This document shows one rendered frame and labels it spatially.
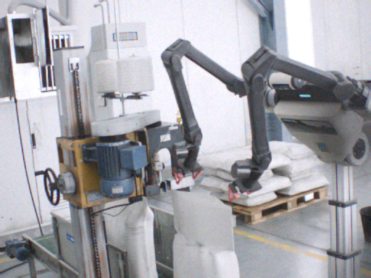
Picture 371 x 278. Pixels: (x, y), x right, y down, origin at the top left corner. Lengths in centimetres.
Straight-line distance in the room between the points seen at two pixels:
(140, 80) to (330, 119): 82
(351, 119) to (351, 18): 802
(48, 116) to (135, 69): 301
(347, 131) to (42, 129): 354
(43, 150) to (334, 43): 610
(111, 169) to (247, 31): 625
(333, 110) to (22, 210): 368
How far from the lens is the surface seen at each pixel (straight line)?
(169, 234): 338
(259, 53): 186
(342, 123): 228
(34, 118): 524
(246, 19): 839
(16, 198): 527
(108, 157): 231
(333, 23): 987
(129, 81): 235
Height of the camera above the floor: 165
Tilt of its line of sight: 8 degrees down
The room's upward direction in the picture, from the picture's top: 5 degrees counter-clockwise
